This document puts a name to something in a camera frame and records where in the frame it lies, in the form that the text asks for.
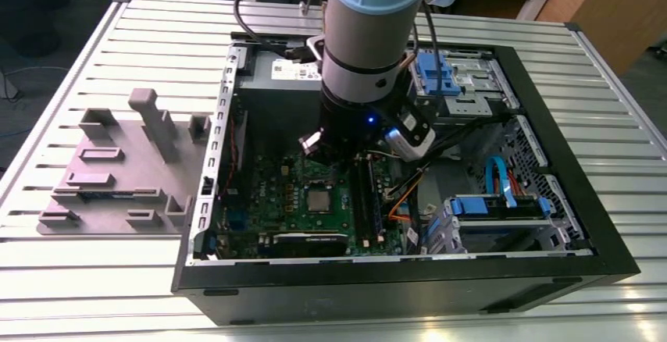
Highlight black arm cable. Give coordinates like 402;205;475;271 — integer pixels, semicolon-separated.
233;0;314;66
411;0;453;93

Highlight blue flat data wire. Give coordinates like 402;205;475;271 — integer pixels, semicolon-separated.
483;155;522;208

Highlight silver metal drive cage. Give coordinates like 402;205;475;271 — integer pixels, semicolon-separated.
406;48;522;137

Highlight black office chair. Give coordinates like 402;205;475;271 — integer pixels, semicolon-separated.
0;0;73;58

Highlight red orange disk wires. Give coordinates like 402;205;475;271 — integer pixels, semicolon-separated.
509;172;529;198

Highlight RAM stick with label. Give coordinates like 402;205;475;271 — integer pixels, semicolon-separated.
77;191;141;201

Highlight silver metal disk bay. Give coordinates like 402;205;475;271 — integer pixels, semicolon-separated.
441;197;573;255

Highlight silver topped CPU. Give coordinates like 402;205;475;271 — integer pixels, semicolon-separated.
306;190;333;212

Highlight red black twisted wire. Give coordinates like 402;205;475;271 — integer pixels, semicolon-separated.
222;133;241;205

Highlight black graphics card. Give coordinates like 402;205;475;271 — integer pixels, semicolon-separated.
258;231;351;259

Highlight grey power supply unit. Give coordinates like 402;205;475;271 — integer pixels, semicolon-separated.
233;49;345;159

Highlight black PC case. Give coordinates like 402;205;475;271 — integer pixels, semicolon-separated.
170;31;641;326

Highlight blue plastic drive latch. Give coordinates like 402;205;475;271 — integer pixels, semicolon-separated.
414;52;465;96

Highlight orange data wire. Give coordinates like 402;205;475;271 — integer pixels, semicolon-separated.
389;177;422;224

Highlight hard disk in blue carrier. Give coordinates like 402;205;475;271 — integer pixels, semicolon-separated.
449;195;554;220

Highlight green motherboard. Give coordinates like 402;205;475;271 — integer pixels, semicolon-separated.
214;149;407;260

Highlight black RAM slot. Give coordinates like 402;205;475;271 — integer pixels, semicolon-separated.
357;153;378;244
365;153;385;243
350;152;370;246

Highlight wooden cabinet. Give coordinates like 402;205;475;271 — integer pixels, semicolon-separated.
537;0;667;76

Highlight black CPU socket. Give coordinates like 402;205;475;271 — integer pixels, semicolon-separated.
301;184;338;218

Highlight grey parts rack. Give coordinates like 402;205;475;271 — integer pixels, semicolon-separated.
37;87;221;237

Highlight blue expansion slot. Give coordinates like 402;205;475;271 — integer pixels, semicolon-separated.
229;208;250;230

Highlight tan braided arm cable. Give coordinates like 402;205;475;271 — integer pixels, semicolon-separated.
394;53;418;76

